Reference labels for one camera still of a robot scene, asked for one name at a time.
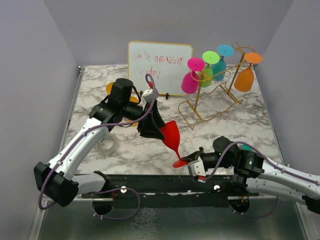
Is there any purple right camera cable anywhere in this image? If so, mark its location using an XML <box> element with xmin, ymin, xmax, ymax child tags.
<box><xmin>199</xmin><ymin>141</ymin><xmax>320</xmax><ymax>186</ymax></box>

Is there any gold wire glass rack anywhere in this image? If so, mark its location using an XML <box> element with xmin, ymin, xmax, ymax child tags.
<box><xmin>177</xmin><ymin>42</ymin><xmax>258</xmax><ymax>130</ymax></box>

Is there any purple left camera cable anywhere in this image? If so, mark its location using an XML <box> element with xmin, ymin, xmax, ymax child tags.
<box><xmin>38</xmin><ymin>73</ymin><xmax>158</xmax><ymax>210</ymax></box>

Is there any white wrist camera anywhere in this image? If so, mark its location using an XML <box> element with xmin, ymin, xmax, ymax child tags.
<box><xmin>187</xmin><ymin>159</ymin><xmax>206</xmax><ymax>183</ymax></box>
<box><xmin>141</xmin><ymin>88</ymin><xmax>154</xmax><ymax>108</ymax></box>

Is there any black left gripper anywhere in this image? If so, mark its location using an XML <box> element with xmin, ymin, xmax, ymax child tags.
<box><xmin>121</xmin><ymin>99</ymin><xmax>168</xmax><ymax>140</ymax></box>

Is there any orange wine glass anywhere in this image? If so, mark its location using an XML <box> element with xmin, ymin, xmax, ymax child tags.
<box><xmin>233</xmin><ymin>52</ymin><xmax>263</xmax><ymax>92</ymax></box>

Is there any green wine glass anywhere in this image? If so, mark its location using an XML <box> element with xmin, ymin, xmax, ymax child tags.
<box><xmin>198</xmin><ymin>50</ymin><xmax>220</xmax><ymax>88</ymax></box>

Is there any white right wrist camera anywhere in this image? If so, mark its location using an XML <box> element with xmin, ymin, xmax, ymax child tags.
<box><xmin>187</xmin><ymin>159</ymin><xmax>206</xmax><ymax>183</ymax></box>

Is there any black front mounting rail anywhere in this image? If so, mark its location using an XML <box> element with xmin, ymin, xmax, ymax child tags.
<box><xmin>82</xmin><ymin>174</ymin><xmax>249</xmax><ymax>209</ymax></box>

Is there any clear tape roll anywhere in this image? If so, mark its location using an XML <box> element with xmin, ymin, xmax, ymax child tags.
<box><xmin>96</xmin><ymin>133</ymin><xmax>119</xmax><ymax>154</ymax></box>

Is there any green grey eraser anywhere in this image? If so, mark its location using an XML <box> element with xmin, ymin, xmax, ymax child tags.
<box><xmin>242</xmin><ymin>144</ymin><xmax>252</xmax><ymax>151</ymax></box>

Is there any pink wine glass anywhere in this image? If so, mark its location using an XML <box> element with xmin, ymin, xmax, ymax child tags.
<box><xmin>181</xmin><ymin>57</ymin><xmax>205</xmax><ymax>94</ymax></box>

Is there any yellow framed whiteboard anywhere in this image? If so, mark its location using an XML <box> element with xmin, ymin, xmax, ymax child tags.
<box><xmin>127</xmin><ymin>41</ymin><xmax>193</xmax><ymax>97</ymax></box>

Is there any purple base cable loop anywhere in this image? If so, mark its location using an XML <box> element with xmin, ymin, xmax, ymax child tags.
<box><xmin>91</xmin><ymin>187</ymin><xmax>141</xmax><ymax>221</ymax></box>

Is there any yellow wine glass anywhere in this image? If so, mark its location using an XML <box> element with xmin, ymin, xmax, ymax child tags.
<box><xmin>106</xmin><ymin>82</ymin><xmax>114</xmax><ymax>95</ymax></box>
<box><xmin>125</xmin><ymin>96</ymin><xmax>139</xmax><ymax>128</ymax></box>

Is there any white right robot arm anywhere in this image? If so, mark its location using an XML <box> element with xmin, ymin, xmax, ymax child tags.
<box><xmin>173</xmin><ymin>136</ymin><xmax>320</xmax><ymax>214</ymax></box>

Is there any red wine glass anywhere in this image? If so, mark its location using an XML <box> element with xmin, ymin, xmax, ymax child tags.
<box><xmin>160</xmin><ymin>120</ymin><xmax>187</xmax><ymax>168</ymax></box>

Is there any teal wine glass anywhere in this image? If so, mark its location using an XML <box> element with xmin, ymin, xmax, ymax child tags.
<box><xmin>211</xmin><ymin>44</ymin><xmax>234</xmax><ymax>82</ymax></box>

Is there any purple camera cable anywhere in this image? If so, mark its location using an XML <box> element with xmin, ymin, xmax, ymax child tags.
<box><xmin>38</xmin><ymin>73</ymin><xmax>158</xmax><ymax>210</ymax></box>
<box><xmin>199</xmin><ymin>141</ymin><xmax>320</xmax><ymax>186</ymax></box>

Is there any aluminium left side rail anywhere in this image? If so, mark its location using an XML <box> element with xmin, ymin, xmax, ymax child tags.
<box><xmin>57</xmin><ymin>66</ymin><xmax>86</xmax><ymax>157</ymax></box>

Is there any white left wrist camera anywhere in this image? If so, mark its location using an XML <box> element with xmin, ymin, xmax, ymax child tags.
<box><xmin>141</xmin><ymin>88</ymin><xmax>154</xmax><ymax>108</ymax></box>

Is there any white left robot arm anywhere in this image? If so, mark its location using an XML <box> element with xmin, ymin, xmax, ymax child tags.
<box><xmin>33</xmin><ymin>73</ymin><xmax>165</xmax><ymax>210</ymax></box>

